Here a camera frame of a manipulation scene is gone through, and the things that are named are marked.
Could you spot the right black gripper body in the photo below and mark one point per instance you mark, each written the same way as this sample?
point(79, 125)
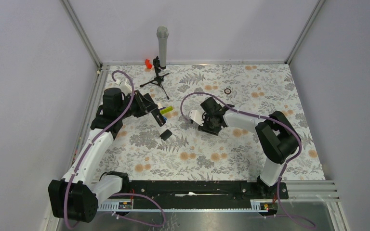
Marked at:
point(209, 126)

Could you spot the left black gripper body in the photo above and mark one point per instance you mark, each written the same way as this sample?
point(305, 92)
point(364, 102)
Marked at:
point(138, 109)

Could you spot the black battery cover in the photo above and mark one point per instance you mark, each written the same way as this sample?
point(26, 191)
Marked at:
point(165, 135)

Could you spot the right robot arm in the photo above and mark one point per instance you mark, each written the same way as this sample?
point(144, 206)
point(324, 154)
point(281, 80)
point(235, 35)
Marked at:
point(277, 137)

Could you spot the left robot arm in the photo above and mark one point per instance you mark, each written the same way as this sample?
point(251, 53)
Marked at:
point(73, 196)

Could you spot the green yellow block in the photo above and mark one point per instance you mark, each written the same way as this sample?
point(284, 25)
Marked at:
point(166, 110)

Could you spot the black tripod mic stand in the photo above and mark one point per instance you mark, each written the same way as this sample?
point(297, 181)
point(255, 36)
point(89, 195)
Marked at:
point(158, 79)

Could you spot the orange plastic piece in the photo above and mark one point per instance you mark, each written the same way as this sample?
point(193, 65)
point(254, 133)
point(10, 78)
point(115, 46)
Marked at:
point(148, 64)

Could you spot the floral table mat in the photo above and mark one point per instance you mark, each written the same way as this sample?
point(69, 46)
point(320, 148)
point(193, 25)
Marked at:
point(189, 154)

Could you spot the grey microphone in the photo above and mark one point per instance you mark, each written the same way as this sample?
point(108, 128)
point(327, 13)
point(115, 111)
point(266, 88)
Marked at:
point(162, 36)

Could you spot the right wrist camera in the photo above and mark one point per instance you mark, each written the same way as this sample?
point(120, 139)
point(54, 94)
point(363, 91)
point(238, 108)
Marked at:
point(196, 116)

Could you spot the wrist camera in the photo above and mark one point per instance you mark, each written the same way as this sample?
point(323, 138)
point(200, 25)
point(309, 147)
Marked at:
point(196, 116)
point(124, 86)

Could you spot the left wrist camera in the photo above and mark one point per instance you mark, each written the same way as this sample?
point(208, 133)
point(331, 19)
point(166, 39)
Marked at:
point(124, 86)

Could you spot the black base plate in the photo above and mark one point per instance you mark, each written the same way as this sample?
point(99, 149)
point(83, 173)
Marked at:
point(201, 194)

